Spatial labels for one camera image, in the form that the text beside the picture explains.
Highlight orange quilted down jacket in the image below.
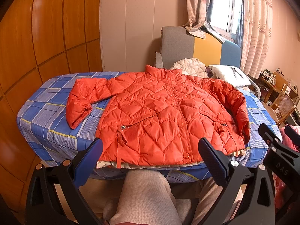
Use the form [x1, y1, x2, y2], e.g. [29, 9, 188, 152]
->
[66, 66, 250, 169]

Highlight wicker wooden chair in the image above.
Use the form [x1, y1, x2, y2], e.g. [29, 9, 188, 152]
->
[271, 92, 296, 127]

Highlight pink blanket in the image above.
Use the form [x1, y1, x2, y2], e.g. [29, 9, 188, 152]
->
[271, 127, 299, 209]

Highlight cluttered wooden desk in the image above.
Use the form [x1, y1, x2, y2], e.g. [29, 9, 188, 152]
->
[254, 70, 299, 105]

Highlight white printed pillow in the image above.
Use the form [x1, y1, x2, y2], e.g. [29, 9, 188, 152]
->
[208, 64, 251, 88]

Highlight person's beige trouser legs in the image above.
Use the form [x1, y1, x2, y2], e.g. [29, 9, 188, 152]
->
[103, 169, 223, 224]

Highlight cream quilted garment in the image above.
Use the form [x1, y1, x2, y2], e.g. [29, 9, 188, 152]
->
[170, 58, 209, 78]

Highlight pink patterned right curtain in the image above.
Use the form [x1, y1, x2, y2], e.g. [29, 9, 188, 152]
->
[240, 0, 273, 79]

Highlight pink patterned curtain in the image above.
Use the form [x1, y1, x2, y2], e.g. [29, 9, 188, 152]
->
[240, 0, 273, 79]
[184, 0, 226, 43]

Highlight grey yellow blue headboard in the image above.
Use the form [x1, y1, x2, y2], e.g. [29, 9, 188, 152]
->
[154, 26, 241, 69]

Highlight window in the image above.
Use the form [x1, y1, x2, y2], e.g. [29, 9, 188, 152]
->
[207, 0, 243, 43]

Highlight pink patterned left curtain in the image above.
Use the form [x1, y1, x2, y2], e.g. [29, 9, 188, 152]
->
[184, 0, 226, 43]

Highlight wooden wardrobe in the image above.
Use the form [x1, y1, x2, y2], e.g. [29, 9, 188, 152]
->
[1, 0, 102, 221]

